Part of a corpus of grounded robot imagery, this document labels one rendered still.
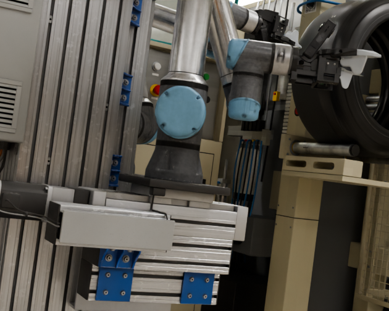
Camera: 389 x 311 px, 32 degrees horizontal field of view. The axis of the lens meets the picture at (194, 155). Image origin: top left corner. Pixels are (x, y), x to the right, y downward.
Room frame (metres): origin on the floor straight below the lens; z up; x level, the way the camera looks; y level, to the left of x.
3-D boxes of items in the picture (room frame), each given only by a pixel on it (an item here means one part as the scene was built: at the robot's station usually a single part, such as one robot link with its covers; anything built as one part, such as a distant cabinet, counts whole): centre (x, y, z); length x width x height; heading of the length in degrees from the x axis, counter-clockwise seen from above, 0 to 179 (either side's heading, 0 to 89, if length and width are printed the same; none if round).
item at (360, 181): (2.60, -0.60, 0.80); 0.37 x 0.36 x 0.02; 119
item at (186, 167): (1.75, 0.05, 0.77); 0.15 x 0.15 x 0.10
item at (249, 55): (1.62, -0.10, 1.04); 0.11 x 0.08 x 0.09; 90
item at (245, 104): (1.63, -0.10, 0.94); 0.11 x 0.08 x 0.11; 0
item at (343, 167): (2.53, -0.48, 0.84); 0.36 x 0.09 x 0.06; 29
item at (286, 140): (2.76, -0.51, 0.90); 0.40 x 0.03 x 0.10; 119
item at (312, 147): (2.53, -0.48, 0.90); 0.35 x 0.05 x 0.05; 29
